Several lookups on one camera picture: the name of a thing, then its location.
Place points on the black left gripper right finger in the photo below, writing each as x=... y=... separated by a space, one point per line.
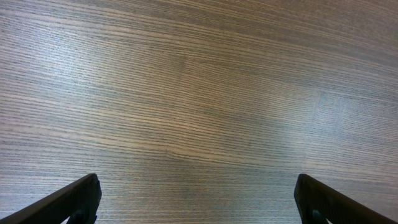
x=319 y=203

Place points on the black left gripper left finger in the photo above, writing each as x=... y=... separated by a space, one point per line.
x=75 y=203

